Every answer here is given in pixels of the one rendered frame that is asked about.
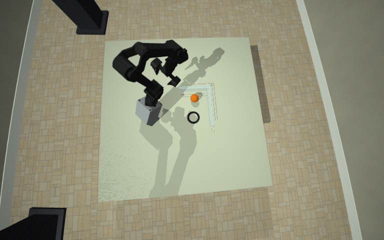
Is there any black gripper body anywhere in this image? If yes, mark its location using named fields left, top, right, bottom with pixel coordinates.
left=150, top=57, right=181, bottom=87

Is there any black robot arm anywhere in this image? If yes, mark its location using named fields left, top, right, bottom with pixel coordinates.
left=112, top=39, right=189, bottom=107

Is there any orange ball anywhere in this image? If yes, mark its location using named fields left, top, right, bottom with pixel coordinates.
left=190, top=94, right=199, bottom=103

